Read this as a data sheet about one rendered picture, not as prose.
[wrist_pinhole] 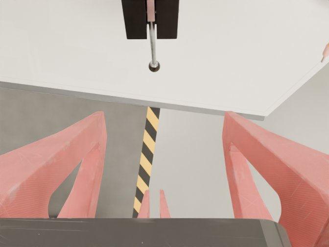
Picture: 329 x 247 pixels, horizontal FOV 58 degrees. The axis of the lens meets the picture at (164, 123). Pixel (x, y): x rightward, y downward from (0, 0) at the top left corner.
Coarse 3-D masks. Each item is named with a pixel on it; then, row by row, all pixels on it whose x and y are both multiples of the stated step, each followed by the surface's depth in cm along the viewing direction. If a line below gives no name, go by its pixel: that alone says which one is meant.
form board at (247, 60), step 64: (0, 0) 32; (64, 0) 32; (192, 0) 32; (256, 0) 32; (320, 0) 32; (0, 64) 41; (64, 64) 41; (128, 64) 41; (192, 64) 41; (256, 64) 42; (320, 64) 42
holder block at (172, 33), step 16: (128, 0) 21; (144, 0) 21; (160, 0) 21; (176, 0) 21; (128, 16) 22; (144, 16) 22; (160, 16) 23; (176, 16) 23; (128, 32) 24; (144, 32) 24; (160, 32) 24; (176, 32) 24
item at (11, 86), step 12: (0, 84) 44; (12, 84) 45; (24, 84) 45; (72, 96) 47; (84, 96) 47; (96, 96) 48; (108, 96) 48; (168, 108) 51; (180, 108) 51; (192, 108) 52; (204, 108) 52
